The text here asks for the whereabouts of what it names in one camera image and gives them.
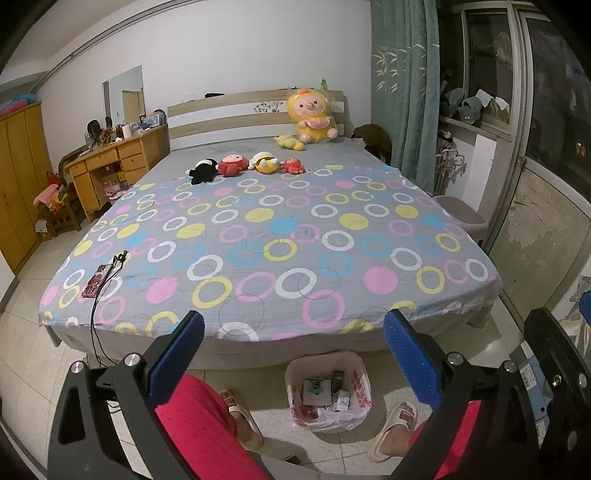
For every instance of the wooden desk with drawers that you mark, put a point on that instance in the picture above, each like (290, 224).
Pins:
(133, 157)

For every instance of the wooden bed headboard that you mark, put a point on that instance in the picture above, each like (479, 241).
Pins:
(238, 116)

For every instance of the yellow bee plush toy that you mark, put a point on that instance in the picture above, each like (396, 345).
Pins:
(264, 163)

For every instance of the red white long box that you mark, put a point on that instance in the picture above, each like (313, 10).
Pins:
(340, 401)

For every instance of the dark green long box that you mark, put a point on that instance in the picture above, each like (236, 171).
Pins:
(337, 380)

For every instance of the white red plastic trash bag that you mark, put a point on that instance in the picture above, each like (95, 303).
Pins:
(309, 392)

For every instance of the large yellow pig plush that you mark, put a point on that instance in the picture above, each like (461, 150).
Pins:
(311, 113)

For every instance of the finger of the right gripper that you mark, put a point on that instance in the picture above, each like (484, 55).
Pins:
(585, 307)
(568, 434)

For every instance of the teal green curtain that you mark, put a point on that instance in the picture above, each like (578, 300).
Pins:
(406, 84)

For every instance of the beige slipper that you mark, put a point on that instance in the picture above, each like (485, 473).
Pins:
(247, 431)
(394, 438)

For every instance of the wooden chair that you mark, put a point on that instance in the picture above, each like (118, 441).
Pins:
(59, 210)

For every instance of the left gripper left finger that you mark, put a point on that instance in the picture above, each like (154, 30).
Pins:
(84, 443)

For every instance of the black plush toy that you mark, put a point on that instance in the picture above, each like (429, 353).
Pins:
(204, 172)

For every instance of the left beige slipper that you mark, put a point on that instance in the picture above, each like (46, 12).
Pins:
(247, 431)

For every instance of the right beige slipper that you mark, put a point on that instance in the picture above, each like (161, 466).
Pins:
(394, 438)

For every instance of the yellow green plush toy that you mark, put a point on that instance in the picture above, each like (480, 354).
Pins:
(289, 142)

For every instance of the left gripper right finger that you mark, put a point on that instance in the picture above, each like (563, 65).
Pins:
(504, 442)

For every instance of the small red plush toy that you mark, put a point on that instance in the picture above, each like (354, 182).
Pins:
(293, 166)

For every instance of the red patterned phone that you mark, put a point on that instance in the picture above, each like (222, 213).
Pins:
(97, 280)

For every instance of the grey circle pattern bed sheet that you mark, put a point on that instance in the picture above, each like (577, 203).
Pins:
(267, 257)

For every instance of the brown chair back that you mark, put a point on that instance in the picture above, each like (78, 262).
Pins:
(377, 141)

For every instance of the yellow wooden wardrobe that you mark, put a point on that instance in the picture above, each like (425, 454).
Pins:
(24, 164)

